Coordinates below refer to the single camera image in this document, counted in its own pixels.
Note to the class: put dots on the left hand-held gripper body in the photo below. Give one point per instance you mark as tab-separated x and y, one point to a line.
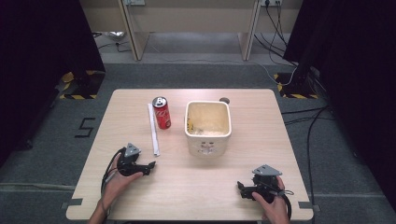
128	165

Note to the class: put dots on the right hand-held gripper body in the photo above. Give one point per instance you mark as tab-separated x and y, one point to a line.
264	183

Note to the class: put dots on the white plastic straw wrapper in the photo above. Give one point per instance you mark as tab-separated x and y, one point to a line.
153	130

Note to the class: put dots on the red soda can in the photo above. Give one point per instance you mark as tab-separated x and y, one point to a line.
162	113

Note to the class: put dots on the cream square bin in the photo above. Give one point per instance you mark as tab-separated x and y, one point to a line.
208	137

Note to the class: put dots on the person's left hand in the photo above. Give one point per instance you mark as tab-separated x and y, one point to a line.
116	185

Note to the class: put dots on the person's right hand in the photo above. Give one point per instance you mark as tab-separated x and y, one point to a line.
274	207

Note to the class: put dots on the grey tape strip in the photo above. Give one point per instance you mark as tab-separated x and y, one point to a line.
308	205
72	202

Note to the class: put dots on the dark round table grommet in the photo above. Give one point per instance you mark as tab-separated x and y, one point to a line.
224	100

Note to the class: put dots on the stand base with hazard tape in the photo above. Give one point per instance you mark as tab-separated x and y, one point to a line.
295	88
81	85

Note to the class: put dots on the crumpled silver foil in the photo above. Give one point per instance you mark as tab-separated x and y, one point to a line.
114	35

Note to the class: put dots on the black curtain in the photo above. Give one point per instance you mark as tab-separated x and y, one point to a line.
358	77
37	62

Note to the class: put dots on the wall power outlet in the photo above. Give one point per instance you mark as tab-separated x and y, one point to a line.
271	2

